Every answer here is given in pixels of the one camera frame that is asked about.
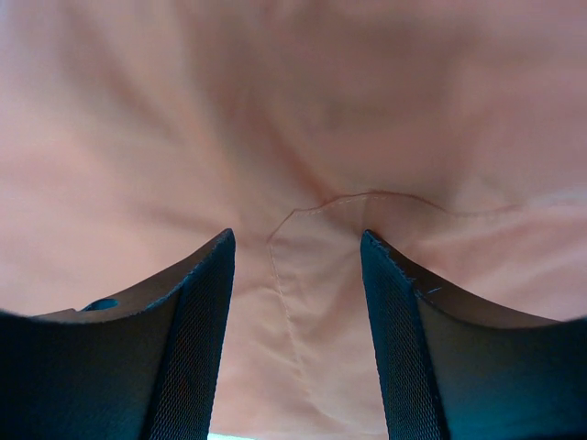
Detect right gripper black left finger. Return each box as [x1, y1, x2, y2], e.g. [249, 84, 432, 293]
[1, 230, 236, 439]

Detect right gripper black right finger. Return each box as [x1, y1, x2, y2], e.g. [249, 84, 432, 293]
[360, 231, 586, 439]

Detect orange shorts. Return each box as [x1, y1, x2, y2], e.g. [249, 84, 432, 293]
[1, 1, 586, 439]

